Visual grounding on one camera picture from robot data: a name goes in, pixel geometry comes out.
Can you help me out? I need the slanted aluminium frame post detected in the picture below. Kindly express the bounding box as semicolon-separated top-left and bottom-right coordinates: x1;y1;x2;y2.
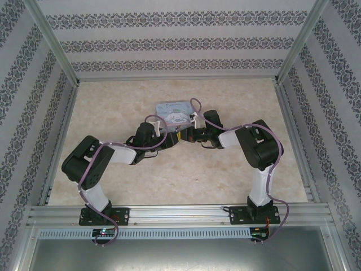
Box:
24;0;80;86
274;0;330;85

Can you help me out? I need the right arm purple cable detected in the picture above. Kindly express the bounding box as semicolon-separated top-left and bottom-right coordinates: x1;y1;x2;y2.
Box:
190;97;291;244

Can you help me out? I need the aluminium table side rail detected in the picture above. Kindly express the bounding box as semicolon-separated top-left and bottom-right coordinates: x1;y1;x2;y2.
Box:
273;81;321;203
38;83;80;207

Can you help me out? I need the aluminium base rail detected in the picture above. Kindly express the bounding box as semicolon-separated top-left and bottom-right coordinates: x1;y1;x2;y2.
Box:
27;204;331;226

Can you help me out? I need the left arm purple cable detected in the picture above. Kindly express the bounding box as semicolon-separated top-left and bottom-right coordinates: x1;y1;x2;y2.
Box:
77;114;170;245

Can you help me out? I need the pastel cartoon tin box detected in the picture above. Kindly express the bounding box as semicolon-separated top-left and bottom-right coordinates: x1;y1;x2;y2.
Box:
154;99;199;133

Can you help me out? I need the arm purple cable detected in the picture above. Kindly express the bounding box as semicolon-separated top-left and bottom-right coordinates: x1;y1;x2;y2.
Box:
77;114;170;245
190;97;291;244

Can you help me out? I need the grey metal panel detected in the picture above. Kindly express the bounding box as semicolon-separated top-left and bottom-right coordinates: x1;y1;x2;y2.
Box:
27;224;347;271

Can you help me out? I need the slotted grey cable duct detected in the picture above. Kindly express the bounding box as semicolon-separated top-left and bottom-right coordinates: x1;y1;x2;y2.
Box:
38;228;252;239

